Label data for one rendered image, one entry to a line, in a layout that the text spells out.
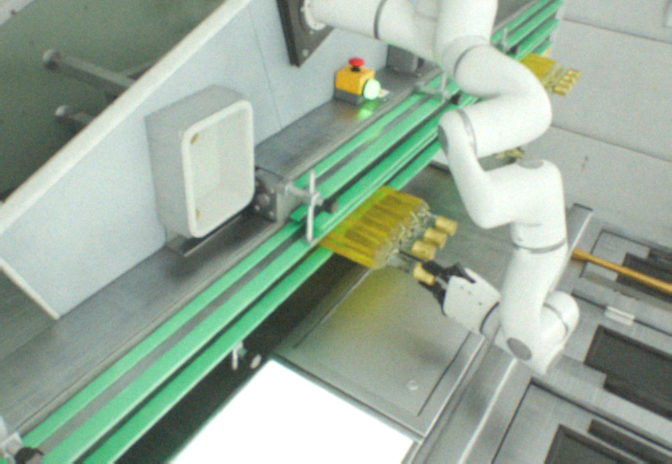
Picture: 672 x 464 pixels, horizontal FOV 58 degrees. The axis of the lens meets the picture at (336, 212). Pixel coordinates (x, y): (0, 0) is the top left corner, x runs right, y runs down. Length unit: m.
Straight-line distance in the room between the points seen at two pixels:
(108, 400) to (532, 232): 0.68
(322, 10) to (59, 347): 0.79
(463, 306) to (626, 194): 6.58
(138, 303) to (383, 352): 0.49
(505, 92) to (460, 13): 0.16
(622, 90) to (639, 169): 0.93
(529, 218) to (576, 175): 6.78
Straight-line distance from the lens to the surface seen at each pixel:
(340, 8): 1.27
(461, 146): 0.94
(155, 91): 1.07
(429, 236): 1.34
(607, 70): 7.22
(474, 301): 1.18
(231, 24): 1.17
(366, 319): 1.32
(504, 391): 1.29
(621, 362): 1.48
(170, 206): 1.13
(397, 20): 1.22
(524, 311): 1.02
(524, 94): 0.99
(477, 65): 1.02
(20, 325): 1.43
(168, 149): 1.05
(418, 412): 1.19
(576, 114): 7.45
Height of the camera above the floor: 1.48
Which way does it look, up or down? 24 degrees down
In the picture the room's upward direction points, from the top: 113 degrees clockwise
